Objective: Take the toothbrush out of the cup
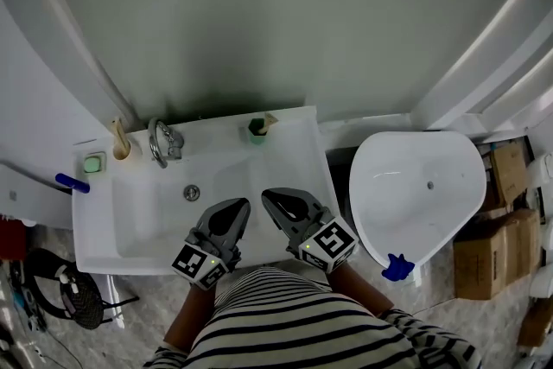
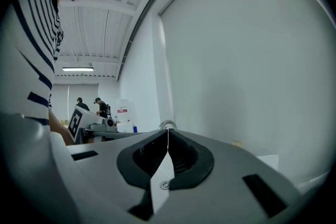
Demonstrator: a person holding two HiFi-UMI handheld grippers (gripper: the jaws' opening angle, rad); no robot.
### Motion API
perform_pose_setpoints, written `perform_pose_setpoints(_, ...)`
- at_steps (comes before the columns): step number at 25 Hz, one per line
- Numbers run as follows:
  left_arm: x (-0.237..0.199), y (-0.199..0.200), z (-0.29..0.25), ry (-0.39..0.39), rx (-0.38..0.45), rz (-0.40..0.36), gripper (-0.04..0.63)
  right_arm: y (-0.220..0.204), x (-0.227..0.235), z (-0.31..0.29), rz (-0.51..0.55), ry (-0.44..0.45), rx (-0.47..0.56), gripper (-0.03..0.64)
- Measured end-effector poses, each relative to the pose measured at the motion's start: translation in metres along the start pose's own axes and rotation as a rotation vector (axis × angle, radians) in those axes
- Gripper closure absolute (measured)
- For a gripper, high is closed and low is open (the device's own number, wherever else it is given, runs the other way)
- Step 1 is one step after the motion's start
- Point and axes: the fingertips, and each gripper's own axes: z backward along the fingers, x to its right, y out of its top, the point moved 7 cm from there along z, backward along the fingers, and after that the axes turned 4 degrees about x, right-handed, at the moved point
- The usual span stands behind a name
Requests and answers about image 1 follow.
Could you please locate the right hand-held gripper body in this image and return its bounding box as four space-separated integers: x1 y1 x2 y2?
284 211 359 273

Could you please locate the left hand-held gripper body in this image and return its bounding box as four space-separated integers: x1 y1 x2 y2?
171 231 243 289

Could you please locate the green cup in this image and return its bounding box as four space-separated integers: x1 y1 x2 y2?
247 118 268 147

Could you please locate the wooden toothbrush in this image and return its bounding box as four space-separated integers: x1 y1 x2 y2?
111 118 129 156
257 111 279 134

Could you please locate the beige cup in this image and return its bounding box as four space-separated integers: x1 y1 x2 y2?
111 137 133 162

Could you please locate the person's left forearm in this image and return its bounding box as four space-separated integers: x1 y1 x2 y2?
163 283 217 353

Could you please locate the person's right forearm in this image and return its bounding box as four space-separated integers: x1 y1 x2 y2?
326 261 395 316

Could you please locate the white sink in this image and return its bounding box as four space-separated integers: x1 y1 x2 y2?
71 105 342 277

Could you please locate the blue rubber glove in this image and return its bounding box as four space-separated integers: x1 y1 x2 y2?
381 253 415 283

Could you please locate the white freestanding basin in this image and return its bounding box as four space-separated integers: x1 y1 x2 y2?
348 131 488 273

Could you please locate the chrome faucet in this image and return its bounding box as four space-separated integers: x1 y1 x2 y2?
148 117 186 169

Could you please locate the person in striped shirt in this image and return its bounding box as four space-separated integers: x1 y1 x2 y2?
142 266 483 369

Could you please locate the black mesh bag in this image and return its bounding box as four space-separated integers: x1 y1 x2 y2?
64 267 105 329

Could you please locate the black round stool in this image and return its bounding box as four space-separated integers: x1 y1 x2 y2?
25 248 139 330

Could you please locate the large cardboard box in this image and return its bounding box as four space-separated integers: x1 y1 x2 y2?
453 209 541 302

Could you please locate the red box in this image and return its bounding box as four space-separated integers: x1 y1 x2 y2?
0 219 27 260

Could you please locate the small cardboard box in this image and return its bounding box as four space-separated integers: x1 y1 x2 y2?
490 142 529 208

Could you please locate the large grey mirror panel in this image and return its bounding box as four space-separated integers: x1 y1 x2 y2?
38 0 541 130

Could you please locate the flat cardboard box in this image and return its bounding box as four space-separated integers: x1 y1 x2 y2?
517 297 553 349

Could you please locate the white wall box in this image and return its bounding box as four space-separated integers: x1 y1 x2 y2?
0 159 74 230

